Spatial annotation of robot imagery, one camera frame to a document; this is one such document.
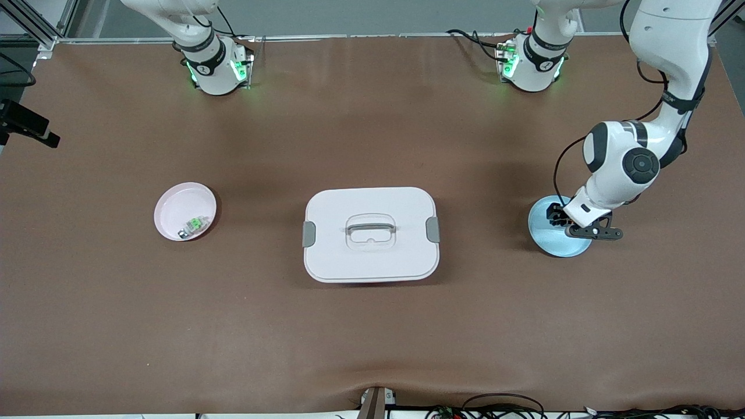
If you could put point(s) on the metal table clamp bracket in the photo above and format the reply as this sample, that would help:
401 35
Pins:
375 402

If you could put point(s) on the brown table cover mat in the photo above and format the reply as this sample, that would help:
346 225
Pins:
372 337

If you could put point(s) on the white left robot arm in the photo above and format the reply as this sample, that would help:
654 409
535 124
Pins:
617 169

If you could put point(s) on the aluminium frame strut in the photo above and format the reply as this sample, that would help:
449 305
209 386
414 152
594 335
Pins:
48 42

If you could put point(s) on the pink lunch box white lid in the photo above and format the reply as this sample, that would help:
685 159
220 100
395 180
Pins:
372 256

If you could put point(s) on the green push button switch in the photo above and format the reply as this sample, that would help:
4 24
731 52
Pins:
192 227

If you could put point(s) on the pink round plate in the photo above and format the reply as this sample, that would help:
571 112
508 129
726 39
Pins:
183 209

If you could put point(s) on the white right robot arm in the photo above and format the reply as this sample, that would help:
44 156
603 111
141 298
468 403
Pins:
209 64

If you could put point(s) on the light blue round plate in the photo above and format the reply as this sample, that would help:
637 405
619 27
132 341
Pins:
553 244

